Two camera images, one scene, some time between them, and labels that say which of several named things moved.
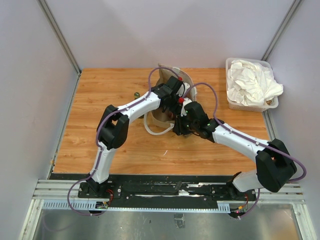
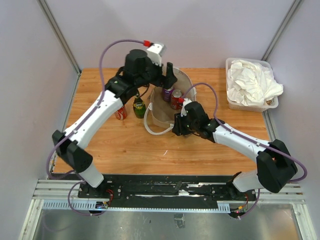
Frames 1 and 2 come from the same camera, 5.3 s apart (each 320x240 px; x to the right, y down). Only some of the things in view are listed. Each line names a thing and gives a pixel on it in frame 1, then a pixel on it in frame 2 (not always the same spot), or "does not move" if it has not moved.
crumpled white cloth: [251, 83] does not move
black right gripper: [178, 129] does not move
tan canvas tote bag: [158, 114] does not move
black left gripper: [175, 109] to [167, 81]
